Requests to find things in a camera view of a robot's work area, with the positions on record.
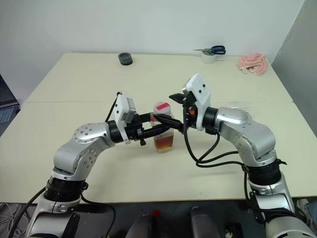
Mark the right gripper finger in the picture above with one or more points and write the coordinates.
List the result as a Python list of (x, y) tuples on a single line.
[(178, 98), (173, 124)]

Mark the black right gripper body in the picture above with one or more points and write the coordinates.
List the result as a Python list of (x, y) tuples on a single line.
[(190, 116)]

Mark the dark laptop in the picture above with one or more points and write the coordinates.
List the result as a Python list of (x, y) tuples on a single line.
[(6, 104)]

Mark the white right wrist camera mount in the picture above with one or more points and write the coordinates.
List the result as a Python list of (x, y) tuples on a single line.
[(201, 91)]

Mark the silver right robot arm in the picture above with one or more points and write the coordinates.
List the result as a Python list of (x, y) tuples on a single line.
[(247, 134)]

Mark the grey rounded shape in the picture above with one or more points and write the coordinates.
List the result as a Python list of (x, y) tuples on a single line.
[(143, 225)]

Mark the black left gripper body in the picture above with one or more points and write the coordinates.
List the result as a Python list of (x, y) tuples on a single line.
[(135, 131)]

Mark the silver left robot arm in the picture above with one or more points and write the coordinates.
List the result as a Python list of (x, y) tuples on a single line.
[(81, 138)]

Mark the white tape roll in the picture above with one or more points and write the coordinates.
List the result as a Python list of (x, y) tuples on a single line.
[(208, 59)]

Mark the dark grey round tape roll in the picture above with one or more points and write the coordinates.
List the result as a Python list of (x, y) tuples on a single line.
[(125, 59)]

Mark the small red object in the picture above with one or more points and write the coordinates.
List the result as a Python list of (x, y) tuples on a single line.
[(156, 212)]

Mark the dark rounded shape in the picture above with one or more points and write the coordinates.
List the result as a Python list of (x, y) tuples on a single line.
[(200, 220)]

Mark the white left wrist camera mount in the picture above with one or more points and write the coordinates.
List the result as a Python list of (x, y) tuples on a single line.
[(121, 109)]

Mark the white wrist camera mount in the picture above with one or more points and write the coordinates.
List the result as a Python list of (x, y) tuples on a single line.
[(201, 91), (121, 109)]

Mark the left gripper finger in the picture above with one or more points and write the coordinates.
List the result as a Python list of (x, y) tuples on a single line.
[(154, 132), (147, 117)]

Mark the clear bottle with amber drink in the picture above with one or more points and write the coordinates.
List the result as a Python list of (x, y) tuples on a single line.
[(164, 145)]

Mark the pink cloth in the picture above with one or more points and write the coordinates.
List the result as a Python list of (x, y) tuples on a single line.
[(252, 64)]

